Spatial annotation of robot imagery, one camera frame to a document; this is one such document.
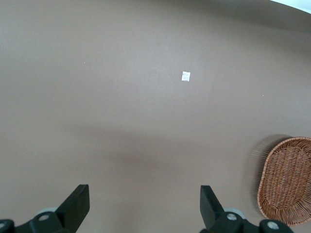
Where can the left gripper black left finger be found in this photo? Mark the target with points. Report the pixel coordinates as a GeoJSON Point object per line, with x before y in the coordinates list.
{"type": "Point", "coordinates": [73, 208]}

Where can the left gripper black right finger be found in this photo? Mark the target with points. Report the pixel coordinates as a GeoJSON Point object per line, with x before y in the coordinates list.
{"type": "Point", "coordinates": [211, 211]}

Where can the oval brown wicker basket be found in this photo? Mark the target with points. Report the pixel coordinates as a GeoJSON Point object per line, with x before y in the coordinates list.
{"type": "Point", "coordinates": [286, 182]}

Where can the small square tape patch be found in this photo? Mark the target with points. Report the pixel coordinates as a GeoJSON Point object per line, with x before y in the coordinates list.
{"type": "Point", "coordinates": [185, 76]}

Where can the brown table cover sheet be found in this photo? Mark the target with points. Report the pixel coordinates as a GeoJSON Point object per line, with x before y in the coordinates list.
{"type": "Point", "coordinates": [121, 72]}

